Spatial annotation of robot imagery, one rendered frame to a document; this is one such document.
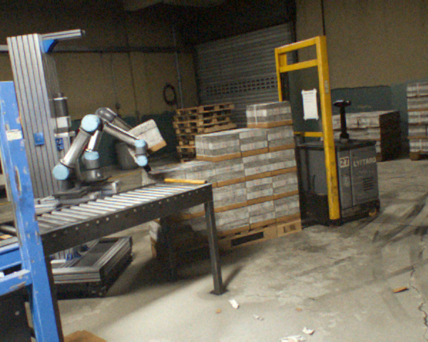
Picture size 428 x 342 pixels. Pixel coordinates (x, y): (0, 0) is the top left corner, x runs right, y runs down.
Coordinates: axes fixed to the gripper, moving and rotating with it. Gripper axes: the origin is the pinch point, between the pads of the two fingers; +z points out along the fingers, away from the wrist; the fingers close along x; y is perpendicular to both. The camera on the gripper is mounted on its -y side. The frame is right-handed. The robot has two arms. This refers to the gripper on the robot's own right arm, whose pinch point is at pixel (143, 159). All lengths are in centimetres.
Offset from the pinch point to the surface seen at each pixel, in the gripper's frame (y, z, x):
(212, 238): -67, -60, -18
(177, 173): -27.1, 19.9, -19.9
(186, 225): -72, 21, -5
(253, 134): -32, 42, -99
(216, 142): -20, 31, -63
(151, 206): -19, -90, 6
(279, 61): 12, 115, -175
